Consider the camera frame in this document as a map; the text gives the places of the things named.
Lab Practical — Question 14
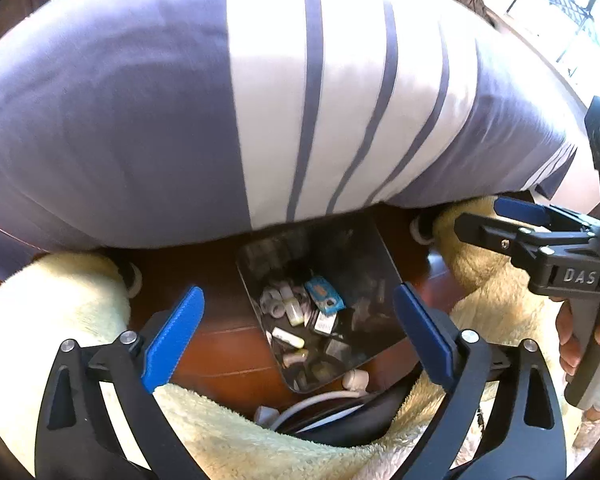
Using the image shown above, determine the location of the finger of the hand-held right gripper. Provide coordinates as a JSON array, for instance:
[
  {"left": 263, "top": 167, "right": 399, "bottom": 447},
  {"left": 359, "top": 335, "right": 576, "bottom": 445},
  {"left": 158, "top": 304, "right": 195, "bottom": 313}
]
[
  {"left": 495, "top": 196, "right": 600, "bottom": 236},
  {"left": 454, "top": 212, "right": 551, "bottom": 271}
]

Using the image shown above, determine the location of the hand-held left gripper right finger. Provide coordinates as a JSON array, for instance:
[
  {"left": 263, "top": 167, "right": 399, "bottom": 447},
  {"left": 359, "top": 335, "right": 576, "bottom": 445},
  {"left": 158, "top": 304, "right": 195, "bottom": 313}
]
[{"left": 393, "top": 282, "right": 567, "bottom": 480}]

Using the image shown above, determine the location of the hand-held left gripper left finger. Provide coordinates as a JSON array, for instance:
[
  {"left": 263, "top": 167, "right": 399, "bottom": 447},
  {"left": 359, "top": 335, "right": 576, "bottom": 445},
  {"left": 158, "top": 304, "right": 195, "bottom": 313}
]
[{"left": 34, "top": 286, "right": 206, "bottom": 480}]

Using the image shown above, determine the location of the black lined waste bin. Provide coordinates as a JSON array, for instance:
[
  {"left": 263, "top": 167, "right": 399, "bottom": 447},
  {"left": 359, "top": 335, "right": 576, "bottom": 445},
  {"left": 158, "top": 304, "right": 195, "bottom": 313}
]
[{"left": 235, "top": 217, "right": 406, "bottom": 395}]

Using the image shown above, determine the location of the blue wipes packet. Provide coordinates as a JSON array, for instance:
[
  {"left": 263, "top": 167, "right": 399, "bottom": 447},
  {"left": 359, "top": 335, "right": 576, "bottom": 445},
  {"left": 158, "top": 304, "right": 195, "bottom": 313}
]
[{"left": 304, "top": 276, "right": 346, "bottom": 317}]

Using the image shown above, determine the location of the white cylinder container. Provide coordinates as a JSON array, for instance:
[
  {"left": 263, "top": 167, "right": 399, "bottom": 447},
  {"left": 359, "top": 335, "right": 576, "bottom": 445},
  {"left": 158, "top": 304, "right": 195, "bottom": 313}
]
[{"left": 260, "top": 285, "right": 293, "bottom": 318}]

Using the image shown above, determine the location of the white yellow dotted tube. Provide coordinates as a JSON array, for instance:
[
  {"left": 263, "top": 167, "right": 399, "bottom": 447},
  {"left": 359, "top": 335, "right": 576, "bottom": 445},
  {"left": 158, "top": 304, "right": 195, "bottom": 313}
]
[{"left": 271, "top": 327, "right": 306, "bottom": 350}]

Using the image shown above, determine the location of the person's right hand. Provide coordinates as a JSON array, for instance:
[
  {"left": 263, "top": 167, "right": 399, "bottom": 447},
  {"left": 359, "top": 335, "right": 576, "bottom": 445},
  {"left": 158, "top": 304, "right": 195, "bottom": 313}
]
[{"left": 555, "top": 301, "right": 600, "bottom": 377}]

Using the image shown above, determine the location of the black white slipper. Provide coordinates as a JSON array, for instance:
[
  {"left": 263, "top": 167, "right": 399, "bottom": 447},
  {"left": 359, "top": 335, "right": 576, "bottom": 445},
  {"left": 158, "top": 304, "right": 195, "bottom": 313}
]
[
  {"left": 410, "top": 210, "right": 438, "bottom": 246},
  {"left": 115, "top": 259, "right": 143, "bottom": 303}
]

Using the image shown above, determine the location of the white plug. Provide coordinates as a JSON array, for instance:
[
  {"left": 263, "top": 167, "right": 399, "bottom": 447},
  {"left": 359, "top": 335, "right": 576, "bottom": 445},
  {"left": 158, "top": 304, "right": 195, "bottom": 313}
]
[{"left": 254, "top": 406, "right": 281, "bottom": 428}]

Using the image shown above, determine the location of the black metal rack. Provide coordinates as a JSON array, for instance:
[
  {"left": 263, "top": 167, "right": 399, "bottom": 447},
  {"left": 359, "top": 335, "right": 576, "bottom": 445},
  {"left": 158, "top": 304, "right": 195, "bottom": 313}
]
[{"left": 505, "top": 0, "right": 600, "bottom": 78}]

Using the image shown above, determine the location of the blue white striped blanket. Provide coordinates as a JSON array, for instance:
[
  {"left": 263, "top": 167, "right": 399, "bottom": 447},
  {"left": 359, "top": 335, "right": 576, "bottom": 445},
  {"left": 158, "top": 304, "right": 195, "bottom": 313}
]
[{"left": 0, "top": 0, "right": 581, "bottom": 281}]

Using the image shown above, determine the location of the black curved cord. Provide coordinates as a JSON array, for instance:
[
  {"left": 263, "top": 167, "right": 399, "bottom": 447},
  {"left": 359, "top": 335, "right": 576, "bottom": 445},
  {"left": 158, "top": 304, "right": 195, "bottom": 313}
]
[{"left": 290, "top": 375, "right": 426, "bottom": 448}]

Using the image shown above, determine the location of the white power cable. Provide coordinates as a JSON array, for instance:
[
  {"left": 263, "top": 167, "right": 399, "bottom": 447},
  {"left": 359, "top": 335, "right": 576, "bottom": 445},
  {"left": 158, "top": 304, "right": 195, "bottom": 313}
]
[{"left": 270, "top": 370, "right": 370, "bottom": 431}]

